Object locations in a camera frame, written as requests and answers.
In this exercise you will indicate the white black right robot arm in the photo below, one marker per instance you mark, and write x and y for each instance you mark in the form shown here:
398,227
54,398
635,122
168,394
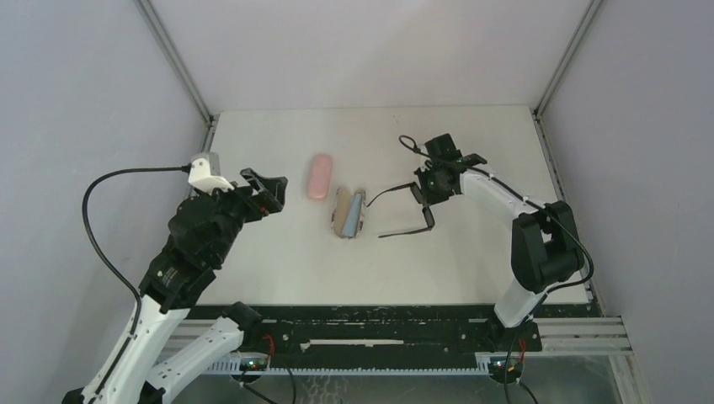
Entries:
545,248

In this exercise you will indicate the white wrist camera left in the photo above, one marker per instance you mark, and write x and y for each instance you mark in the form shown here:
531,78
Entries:
205,175

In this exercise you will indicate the pink glasses case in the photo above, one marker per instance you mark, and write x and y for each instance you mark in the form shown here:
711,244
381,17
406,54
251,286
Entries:
319,178

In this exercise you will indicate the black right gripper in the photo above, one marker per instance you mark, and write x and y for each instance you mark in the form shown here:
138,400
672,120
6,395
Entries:
434,178

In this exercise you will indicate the right aluminium frame rail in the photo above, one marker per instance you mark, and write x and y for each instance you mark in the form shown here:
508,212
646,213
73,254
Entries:
601,335

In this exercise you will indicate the black sunglasses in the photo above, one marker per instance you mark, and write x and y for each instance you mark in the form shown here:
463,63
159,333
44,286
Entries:
406,215

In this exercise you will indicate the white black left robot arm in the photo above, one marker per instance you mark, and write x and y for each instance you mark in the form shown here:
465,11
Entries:
201,234

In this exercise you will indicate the map print glasses case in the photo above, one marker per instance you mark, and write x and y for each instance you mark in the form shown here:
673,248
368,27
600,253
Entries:
340,210

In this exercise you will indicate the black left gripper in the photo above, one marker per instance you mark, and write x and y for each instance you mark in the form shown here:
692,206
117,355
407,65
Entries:
252,195

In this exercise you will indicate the light blue cleaning cloth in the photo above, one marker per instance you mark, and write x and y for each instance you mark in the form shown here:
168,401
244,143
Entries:
353,219

